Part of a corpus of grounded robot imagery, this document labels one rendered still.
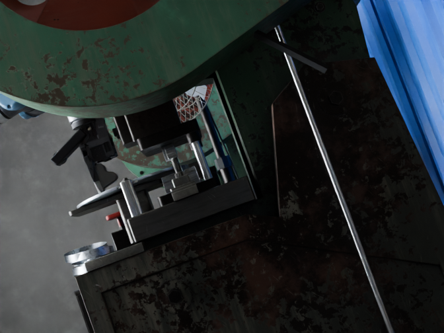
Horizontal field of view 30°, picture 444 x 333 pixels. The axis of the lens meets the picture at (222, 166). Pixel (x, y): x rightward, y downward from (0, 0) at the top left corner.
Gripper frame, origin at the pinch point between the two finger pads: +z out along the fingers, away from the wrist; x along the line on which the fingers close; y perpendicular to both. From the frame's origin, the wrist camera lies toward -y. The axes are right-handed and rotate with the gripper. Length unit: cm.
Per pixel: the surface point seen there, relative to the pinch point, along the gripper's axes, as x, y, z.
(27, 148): 661, -140, -122
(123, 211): -5.6, 4.6, 6.3
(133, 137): -7.8, 13.3, -10.6
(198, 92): 74, 35, -28
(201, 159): -9.9, 27.6, 0.7
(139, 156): 131, 4, -20
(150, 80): -47, 23, -15
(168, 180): -8.1, 18.0, 2.7
